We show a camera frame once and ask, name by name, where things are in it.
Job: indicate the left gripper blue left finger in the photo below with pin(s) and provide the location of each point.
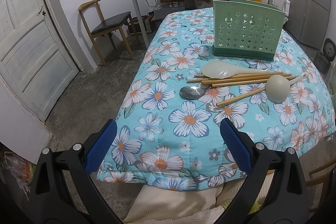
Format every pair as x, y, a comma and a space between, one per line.
97, 146

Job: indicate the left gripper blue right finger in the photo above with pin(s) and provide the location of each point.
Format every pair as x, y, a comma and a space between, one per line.
234, 140

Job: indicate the wooden chopstick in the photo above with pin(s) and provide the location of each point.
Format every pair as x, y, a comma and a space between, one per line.
200, 80
238, 76
258, 81
210, 82
235, 99

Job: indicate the cream soup ladle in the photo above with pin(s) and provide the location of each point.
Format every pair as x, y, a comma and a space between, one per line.
277, 87

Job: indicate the stainless steel spoon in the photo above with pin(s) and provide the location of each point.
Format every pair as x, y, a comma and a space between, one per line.
194, 92

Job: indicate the white pearlescent rice paddle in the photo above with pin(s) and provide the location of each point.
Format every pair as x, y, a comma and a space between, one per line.
222, 70

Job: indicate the floral blue quilt cover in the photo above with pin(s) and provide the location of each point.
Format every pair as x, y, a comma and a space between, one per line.
169, 142

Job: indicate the cream knitted cloth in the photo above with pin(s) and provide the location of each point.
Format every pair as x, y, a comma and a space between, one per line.
155, 205

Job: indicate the white panel door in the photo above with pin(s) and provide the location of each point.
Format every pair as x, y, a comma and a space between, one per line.
34, 63

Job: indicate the green perforated utensil holder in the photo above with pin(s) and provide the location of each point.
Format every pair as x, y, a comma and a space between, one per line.
246, 29

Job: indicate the black rice cooker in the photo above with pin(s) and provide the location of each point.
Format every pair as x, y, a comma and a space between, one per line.
322, 60

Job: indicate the wooden chair black seat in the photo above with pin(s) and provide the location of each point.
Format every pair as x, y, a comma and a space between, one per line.
107, 26

